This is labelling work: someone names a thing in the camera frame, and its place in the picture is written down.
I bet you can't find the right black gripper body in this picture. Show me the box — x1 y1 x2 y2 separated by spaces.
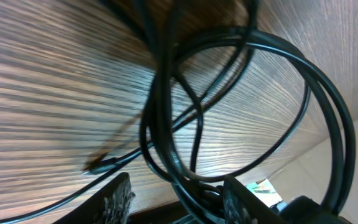
279 196 350 224

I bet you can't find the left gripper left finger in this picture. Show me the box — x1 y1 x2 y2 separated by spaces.
54 172 135 224

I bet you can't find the black cable bundle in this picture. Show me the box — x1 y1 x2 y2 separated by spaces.
0 0 357 224

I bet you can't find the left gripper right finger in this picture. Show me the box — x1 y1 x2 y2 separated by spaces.
223 175 287 224

